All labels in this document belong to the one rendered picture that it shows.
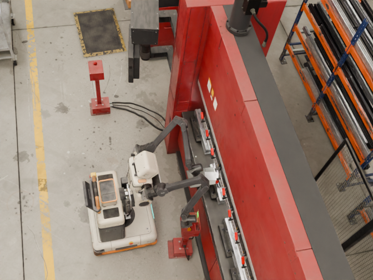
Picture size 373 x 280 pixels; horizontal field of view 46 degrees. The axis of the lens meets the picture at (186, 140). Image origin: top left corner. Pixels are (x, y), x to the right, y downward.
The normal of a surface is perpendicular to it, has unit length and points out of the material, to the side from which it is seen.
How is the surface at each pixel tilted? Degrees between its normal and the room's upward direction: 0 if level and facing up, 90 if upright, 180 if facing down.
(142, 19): 0
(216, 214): 0
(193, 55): 90
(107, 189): 0
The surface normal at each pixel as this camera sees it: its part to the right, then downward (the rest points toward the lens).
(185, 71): 0.21, 0.84
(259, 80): 0.11, -0.53
